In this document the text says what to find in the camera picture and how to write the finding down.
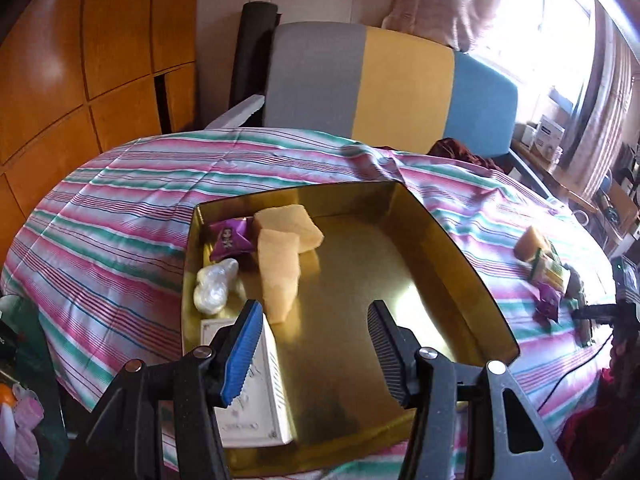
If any green plastic bag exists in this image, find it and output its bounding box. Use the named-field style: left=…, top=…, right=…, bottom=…
left=0, top=295, right=68, bottom=480

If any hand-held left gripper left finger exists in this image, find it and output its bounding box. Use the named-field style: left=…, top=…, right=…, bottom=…
left=75, top=299, right=264, bottom=480

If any small green carton box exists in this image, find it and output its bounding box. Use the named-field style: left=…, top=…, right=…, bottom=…
left=529, top=249, right=571, bottom=295

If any wooden wardrobe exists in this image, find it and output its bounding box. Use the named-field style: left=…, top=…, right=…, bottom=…
left=0, top=0, right=201, bottom=246

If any dark red cloth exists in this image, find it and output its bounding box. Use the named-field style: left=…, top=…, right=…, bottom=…
left=429, top=138, right=506, bottom=171

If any white plastic bundle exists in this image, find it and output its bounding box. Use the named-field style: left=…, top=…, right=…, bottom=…
left=193, top=258, right=240, bottom=316

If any black rolled mat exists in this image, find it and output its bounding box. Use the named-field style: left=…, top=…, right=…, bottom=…
left=231, top=1, right=278, bottom=111

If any pink striped curtain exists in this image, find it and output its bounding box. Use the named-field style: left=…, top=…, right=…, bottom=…
left=382, top=0, right=503, bottom=53

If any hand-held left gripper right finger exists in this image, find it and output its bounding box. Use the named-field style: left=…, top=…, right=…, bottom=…
left=366, top=300, right=573, bottom=480

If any wooden desk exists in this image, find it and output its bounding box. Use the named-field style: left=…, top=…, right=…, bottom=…
left=510, top=135, right=601, bottom=216

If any striped pink green blanket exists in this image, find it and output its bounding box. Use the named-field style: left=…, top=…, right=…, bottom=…
left=0, top=129, right=621, bottom=480

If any purple candy packet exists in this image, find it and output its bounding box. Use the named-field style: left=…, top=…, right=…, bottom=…
left=534, top=282, right=562, bottom=322
left=209, top=216, right=252, bottom=263

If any yellow sponge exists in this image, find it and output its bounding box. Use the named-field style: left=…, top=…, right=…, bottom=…
left=251, top=204, right=325, bottom=253
left=515, top=226, right=551, bottom=263
left=256, top=228, right=301, bottom=325

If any brown striped curtain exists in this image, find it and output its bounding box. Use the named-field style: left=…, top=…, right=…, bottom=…
left=565, top=0, right=640, bottom=201

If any black cable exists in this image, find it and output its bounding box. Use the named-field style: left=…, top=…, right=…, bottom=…
left=540, top=330, right=616, bottom=411

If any gold metal tin box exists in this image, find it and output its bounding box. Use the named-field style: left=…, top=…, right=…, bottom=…
left=180, top=181, right=521, bottom=476

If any dark red clothing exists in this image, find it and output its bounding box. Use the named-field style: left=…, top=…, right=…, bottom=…
left=557, top=345, right=640, bottom=480

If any grey yellow blue chair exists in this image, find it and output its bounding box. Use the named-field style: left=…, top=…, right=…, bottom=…
left=202, top=21, right=551, bottom=201

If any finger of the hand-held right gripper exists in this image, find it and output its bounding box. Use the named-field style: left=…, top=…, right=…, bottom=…
left=571, top=304, right=618, bottom=322

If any white printed carton box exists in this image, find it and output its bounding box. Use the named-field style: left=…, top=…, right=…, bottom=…
left=200, top=317, right=296, bottom=448

